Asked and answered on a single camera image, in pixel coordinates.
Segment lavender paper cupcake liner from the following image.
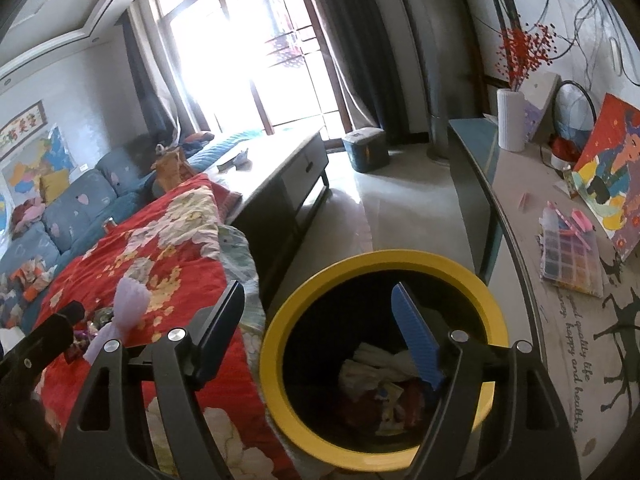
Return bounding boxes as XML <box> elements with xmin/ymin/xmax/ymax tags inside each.
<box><xmin>84</xmin><ymin>276</ymin><xmax>151</xmax><ymax>365</ymax></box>

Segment yellow rimmed black trash bin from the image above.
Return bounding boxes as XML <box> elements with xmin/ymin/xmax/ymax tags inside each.
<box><xmin>259</xmin><ymin>249</ymin><xmax>509</xmax><ymax>472</ymax></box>

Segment red floral tablecloth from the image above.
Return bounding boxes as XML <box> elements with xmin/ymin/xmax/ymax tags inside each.
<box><xmin>37</xmin><ymin>174</ymin><xmax>298</xmax><ymax>479</ymax></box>

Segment red metal can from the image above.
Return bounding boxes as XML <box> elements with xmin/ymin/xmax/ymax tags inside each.
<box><xmin>103</xmin><ymin>218</ymin><xmax>116</xmax><ymax>234</ymax></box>

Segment grey coffee table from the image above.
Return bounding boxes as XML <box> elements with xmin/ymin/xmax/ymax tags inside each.
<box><xmin>206</xmin><ymin>132</ymin><xmax>329</xmax><ymax>308</ymax></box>

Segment dark tv cabinet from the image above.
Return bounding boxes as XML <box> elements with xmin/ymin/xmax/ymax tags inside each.
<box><xmin>448</xmin><ymin>118</ymin><xmax>639</xmax><ymax>479</ymax></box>

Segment blue fabric sofa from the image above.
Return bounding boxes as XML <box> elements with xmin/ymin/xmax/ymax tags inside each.
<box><xmin>0</xmin><ymin>131</ymin><xmax>262</xmax><ymax>331</ymax></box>

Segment brown paper bag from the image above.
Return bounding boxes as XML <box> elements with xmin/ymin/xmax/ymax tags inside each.
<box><xmin>151</xmin><ymin>144</ymin><xmax>196</xmax><ymax>192</ymax></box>

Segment clear bead organizer box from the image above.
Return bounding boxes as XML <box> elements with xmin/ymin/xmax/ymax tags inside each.
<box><xmin>539</xmin><ymin>203</ymin><xmax>604</xmax><ymax>298</ymax></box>

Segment yellow cushion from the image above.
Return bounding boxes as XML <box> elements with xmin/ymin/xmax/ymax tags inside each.
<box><xmin>40</xmin><ymin>168</ymin><xmax>70</xmax><ymax>204</ymax></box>

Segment world map poster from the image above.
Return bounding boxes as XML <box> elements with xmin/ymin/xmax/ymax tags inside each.
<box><xmin>1</xmin><ymin>126</ymin><xmax>77</xmax><ymax>232</ymax></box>

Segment teal storage stool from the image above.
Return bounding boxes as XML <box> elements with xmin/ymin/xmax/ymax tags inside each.
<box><xmin>343</xmin><ymin>127</ymin><xmax>390</xmax><ymax>174</ymax></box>

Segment dark curtain left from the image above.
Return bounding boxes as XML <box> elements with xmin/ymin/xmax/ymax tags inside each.
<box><xmin>117</xmin><ymin>12</ymin><xmax>179</xmax><ymax>146</ymax></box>

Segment framed calligraphy banner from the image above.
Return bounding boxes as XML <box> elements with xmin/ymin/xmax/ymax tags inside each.
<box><xmin>0</xmin><ymin>101</ymin><xmax>48</xmax><ymax>158</ymax></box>

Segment colourful portrait painting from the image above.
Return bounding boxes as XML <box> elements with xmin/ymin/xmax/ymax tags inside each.
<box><xmin>573</xmin><ymin>93</ymin><xmax>639</xmax><ymax>260</ymax></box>

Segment dark grey curtain right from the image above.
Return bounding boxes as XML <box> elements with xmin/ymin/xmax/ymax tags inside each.
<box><xmin>314</xmin><ymin>0</ymin><xmax>410</xmax><ymax>145</ymax></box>

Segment round black mirror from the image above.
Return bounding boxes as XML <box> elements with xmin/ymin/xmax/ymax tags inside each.
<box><xmin>551</xmin><ymin>80</ymin><xmax>597</xmax><ymax>152</ymax></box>

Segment white vase red berries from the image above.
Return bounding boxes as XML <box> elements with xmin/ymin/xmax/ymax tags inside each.
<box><xmin>496</xmin><ymin>22</ymin><xmax>556</xmax><ymax>153</ymax></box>

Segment grey standing air conditioner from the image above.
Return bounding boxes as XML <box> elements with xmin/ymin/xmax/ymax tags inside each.
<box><xmin>402</xmin><ymin>0</ymin><xmax>449</xmax><ymax>164</ymax></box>

